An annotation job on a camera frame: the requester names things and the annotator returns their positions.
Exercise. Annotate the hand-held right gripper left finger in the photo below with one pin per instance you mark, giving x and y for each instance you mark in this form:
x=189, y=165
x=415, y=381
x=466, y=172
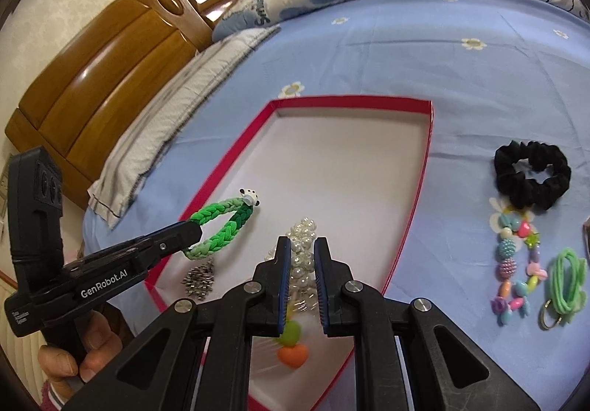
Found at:
x=283, y=286

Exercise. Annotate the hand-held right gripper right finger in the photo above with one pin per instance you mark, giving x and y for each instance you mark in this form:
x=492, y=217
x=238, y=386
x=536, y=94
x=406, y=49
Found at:
x=322, y=286

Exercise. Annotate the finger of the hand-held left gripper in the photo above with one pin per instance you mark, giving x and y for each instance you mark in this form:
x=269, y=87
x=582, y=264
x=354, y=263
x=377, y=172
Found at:
x=175, y=240

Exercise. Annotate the clear comb with carrot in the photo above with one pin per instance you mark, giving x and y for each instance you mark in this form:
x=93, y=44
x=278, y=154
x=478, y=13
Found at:
x=292, y=353

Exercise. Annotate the red shallow box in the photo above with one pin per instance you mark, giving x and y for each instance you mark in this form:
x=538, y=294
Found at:
x=345, y=171

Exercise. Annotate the black scrunchie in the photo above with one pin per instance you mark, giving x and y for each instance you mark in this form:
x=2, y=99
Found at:
x=511, y=190

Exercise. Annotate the dark metal hair clip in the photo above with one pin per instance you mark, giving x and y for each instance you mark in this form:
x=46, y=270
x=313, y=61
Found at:
x=586, y=236

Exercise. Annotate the person's left forearm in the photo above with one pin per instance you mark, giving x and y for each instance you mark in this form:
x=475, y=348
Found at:
x=53, y=397

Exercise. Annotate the person's left hand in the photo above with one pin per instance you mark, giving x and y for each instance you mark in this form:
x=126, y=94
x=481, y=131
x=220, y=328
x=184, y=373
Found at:
x=99, y=346

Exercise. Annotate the grey striped pillow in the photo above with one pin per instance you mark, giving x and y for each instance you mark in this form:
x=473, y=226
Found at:
x=175, y=102

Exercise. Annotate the wooden bed headboard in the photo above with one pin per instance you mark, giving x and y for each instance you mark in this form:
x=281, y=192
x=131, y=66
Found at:
x=92, y=84

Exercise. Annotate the blue flowered bed sheet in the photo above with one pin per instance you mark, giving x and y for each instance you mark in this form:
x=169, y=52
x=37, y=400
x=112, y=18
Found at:
x=368, y=61

